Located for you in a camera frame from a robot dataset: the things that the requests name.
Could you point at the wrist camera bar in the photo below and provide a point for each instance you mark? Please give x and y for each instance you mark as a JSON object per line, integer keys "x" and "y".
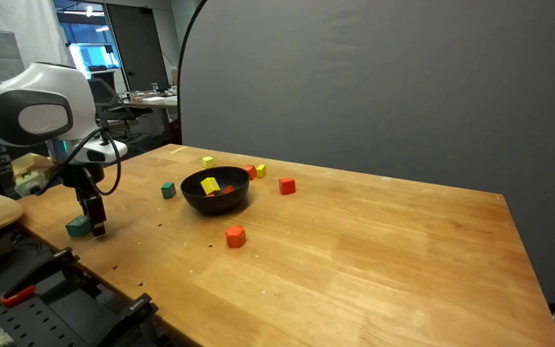
{"x": 105, "y": 151}

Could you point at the black round bowl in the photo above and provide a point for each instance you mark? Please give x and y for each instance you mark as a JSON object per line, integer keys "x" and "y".
{"x": 217, "y": 205}

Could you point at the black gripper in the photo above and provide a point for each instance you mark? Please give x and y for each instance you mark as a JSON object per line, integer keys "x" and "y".
{"x": 84, "y": 176}

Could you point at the white office desk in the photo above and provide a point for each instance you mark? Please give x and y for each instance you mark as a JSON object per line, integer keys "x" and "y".
{"x": 155, "y": 101}

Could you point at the dark monitor screen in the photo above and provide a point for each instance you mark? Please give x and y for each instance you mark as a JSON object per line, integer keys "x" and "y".
{"x": 138, "y": 45}

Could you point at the black office chair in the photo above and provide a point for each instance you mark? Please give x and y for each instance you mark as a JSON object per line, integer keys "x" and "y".
{"x": 105, "y": 97}

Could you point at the thin yellow block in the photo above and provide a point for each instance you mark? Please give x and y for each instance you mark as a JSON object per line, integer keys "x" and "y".
{"x": 261, "y": 171}

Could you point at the small red cube block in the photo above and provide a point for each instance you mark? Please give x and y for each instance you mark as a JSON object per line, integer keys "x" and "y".
{"x": 236, "y": 236}

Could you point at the yellow cream wrist mount block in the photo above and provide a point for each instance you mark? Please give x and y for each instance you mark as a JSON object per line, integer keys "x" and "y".
{"x": 30, "y": 172}

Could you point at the blue lit screen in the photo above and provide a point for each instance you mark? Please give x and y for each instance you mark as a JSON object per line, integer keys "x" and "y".
{"x": 92, "y": 55}

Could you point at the dark red block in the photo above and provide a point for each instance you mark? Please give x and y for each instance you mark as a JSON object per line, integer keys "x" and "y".
{"x": 288, "y": 186}

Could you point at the grey fabric backdrop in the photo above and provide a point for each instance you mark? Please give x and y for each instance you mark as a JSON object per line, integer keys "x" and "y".
{"x": 386, "y": 84}

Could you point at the pale lime cube block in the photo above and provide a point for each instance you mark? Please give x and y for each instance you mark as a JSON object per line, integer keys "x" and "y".
{"x": 207, "y": 161}

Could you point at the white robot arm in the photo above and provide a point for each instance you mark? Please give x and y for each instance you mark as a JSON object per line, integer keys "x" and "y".
{"x": 28, "y": 109}

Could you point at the red triangular block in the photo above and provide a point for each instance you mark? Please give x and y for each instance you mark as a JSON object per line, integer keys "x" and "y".
{"x": 228, "y": 190}

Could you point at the black pegboard bench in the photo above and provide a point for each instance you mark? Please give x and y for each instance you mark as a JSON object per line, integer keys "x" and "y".
{"x": 53, "y": 321}

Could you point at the teal green cube block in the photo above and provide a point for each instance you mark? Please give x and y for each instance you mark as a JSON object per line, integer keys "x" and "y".
{"x": 169, "y": 190}

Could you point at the white curtain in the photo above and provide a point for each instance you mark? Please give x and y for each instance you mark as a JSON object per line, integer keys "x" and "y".
{"x": 30, "y": 30}

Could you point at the large red rectangular block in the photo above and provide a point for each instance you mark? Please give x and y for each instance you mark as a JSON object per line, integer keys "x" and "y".
{"x": 250, "y": 172}

